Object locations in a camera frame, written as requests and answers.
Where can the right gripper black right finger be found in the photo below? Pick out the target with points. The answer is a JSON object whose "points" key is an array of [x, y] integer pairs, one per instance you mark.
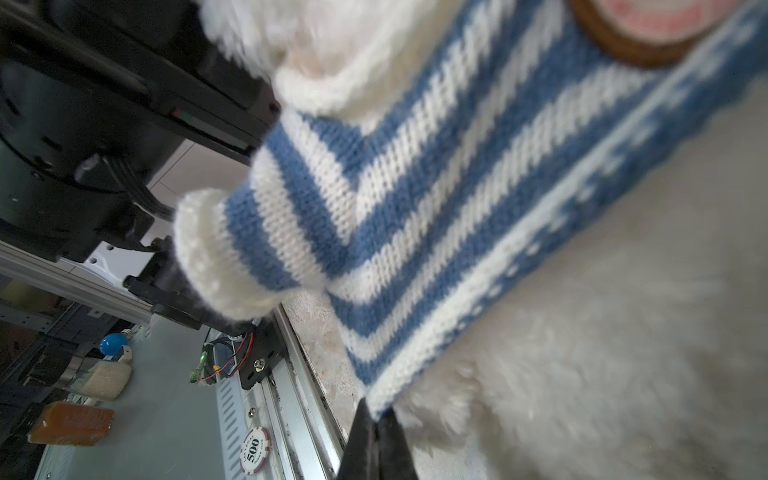
{"points": [[395, 461]]}

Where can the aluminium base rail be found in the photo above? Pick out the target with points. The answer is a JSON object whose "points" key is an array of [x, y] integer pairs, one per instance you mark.
{"points": [[277, 391]]}

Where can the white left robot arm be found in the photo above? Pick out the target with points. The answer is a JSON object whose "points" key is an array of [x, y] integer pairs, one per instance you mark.
{"points": [[95, 97]]}

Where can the blue white striped shirt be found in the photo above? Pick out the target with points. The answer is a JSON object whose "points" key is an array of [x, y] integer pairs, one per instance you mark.
{"points": [[460, 146]]}

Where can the poker chip on rail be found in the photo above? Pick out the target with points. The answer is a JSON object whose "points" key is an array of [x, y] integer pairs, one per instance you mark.
{"points": [[255, 450]]}

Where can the blue ball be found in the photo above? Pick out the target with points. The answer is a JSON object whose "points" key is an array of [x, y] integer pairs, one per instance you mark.
{"points": [[112, 344]]}

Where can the white fluffy teddy bear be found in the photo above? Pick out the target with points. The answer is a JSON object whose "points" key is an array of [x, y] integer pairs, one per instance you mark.
{"points": [[637, 349]]}

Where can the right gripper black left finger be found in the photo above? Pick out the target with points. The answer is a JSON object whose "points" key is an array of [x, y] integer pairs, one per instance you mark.
{"points": [[360, 459]]}

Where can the beige cylinder container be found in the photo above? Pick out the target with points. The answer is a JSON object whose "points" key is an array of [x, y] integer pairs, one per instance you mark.
{"points": [[95, 378]]}

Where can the left green circuit board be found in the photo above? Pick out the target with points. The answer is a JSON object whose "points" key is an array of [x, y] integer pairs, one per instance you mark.
{"points": [[220, 359]]}

